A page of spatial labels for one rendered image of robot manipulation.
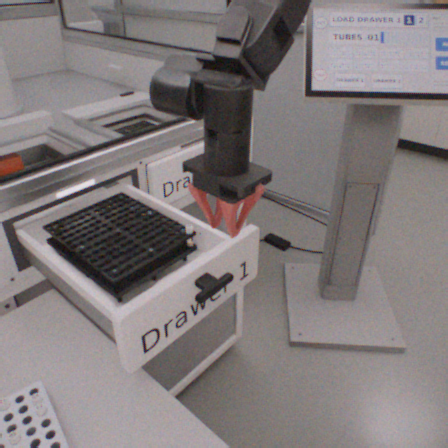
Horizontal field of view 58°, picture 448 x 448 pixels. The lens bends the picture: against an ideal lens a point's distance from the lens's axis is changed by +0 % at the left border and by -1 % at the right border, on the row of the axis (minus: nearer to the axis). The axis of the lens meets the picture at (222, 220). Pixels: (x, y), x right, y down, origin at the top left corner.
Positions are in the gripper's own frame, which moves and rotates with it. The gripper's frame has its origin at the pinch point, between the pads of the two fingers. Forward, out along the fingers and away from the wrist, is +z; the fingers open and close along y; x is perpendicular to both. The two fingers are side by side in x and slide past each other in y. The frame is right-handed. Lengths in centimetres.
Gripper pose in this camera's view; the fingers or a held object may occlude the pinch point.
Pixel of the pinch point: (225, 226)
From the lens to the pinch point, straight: 56.5
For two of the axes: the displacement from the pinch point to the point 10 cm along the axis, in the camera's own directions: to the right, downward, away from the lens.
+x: -6.7, 3.9, -6.3
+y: -7.4, -3.7, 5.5
